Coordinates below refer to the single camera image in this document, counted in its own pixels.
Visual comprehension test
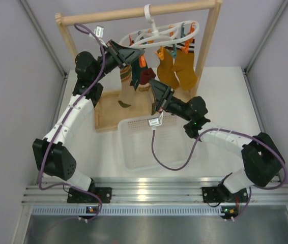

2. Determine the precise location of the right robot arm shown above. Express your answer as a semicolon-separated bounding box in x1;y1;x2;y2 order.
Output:
149;78;287;207

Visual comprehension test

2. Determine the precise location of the orange clothes peg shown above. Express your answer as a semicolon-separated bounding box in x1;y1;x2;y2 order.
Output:
139;54;147;68

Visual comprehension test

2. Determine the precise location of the teal clothes peg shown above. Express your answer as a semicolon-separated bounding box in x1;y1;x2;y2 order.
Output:
166;44;177;59

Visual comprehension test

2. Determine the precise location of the mustard sock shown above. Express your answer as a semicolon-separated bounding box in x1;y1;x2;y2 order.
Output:
157;48;180;89
172;43;197;90

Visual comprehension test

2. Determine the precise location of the teal sock with reindeer patch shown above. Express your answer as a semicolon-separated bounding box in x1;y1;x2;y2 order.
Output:
131;60;142;90

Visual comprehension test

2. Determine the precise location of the mustard sock right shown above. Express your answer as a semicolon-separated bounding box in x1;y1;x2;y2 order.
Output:
172;43;197;90

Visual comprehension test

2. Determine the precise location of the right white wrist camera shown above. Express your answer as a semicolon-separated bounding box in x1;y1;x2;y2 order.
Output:
148;112;163;128

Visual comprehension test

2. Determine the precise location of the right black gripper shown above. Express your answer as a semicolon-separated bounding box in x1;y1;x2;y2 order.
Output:
150;77;193;122

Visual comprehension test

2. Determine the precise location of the yellow-orange clothes peg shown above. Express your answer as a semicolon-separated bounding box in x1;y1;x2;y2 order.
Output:
155;46;164;60

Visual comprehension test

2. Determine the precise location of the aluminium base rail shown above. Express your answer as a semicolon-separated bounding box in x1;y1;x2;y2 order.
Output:
21;178;288;216

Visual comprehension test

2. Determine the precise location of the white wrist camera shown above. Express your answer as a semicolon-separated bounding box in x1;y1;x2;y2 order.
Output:
93;25;104;39
148;112;163;128

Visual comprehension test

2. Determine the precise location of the mustard sock left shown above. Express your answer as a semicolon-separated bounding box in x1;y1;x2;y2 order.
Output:
157;48;180;89

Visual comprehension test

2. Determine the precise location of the wooden hanger rack frame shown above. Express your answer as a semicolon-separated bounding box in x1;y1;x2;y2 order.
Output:
55;1;222;132

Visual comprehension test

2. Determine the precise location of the white plastic clip hanger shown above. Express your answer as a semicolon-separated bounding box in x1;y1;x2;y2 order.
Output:
119;4;200;49

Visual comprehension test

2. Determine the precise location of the white plastic basket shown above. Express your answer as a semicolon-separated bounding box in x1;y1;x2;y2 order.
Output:
118;113;194;172

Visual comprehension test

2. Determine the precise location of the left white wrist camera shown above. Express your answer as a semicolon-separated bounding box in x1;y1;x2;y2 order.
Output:
93;25;104;39

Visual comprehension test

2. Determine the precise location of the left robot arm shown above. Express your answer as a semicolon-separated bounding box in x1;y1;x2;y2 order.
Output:
32;40;145;202

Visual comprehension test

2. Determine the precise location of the striped sock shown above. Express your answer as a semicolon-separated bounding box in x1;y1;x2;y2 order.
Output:
118;65;135;108
135;68;157;115

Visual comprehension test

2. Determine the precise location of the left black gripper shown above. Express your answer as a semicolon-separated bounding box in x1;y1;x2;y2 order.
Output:
93;40;145;82

